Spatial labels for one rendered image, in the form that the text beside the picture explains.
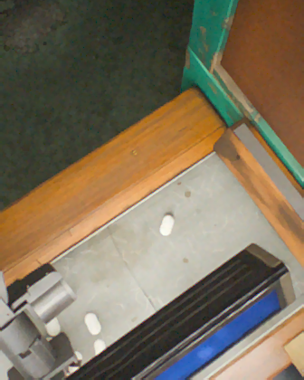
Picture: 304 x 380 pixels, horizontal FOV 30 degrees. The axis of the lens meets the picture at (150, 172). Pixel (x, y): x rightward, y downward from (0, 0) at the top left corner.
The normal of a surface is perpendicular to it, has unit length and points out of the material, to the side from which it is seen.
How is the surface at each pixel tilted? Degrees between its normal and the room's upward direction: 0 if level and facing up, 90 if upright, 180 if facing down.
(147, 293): 0
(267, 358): 0
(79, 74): 0
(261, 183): 67
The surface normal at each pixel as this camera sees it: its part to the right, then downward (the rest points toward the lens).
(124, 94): 0.01, -0.25
